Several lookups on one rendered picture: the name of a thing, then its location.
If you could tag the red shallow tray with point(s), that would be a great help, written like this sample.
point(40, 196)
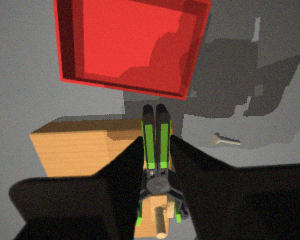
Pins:
point(141, 46)

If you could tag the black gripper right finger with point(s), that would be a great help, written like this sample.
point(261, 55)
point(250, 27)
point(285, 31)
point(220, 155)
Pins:
point(213, 190)

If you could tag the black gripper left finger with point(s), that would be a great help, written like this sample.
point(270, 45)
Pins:
point(112, 193)

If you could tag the tan wooden dowel pin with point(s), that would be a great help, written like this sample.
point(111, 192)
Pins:
point(159, 222)

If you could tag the black and green spring clamp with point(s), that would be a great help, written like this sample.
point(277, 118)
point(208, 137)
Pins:
point(157, 177)

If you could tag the light wooden board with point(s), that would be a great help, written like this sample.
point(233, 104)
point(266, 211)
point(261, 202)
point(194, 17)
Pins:
point(84, 147)

